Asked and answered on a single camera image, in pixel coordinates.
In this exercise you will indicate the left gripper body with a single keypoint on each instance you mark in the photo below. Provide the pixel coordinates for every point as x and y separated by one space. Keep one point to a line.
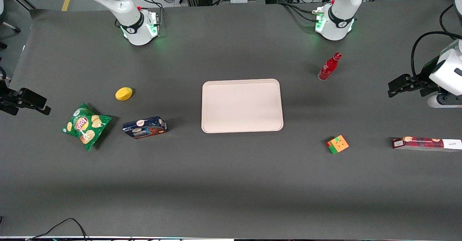
421 83

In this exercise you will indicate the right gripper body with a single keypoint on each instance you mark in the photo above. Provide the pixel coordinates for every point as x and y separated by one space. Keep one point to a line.
8 100

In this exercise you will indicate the red tartan cookie box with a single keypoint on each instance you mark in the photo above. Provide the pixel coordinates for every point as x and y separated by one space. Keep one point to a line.
422 143

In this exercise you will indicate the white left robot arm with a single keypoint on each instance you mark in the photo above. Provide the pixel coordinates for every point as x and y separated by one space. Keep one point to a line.
339 17

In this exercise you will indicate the dark blue cookie box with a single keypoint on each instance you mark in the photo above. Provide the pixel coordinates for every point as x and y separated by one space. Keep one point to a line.
144 128

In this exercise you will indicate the pale pink plastic tray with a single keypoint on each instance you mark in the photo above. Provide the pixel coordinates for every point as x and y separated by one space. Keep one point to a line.
242 105

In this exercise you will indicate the green chips bag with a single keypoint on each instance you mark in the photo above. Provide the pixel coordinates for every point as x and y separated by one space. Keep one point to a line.
85 125

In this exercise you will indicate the red drink bottle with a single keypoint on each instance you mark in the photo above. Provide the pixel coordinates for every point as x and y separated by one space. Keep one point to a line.
327 69

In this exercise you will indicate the yellow lemon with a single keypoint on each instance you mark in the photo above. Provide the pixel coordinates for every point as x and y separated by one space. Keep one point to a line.
123 94

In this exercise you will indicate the colourful puzzle cube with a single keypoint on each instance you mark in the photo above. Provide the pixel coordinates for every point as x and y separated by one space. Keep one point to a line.
338 145

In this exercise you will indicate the small white power strip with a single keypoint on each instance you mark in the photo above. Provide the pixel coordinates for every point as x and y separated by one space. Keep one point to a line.
239 0

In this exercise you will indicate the dark grey table mat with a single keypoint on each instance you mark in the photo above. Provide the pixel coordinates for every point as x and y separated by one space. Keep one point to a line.
231 183

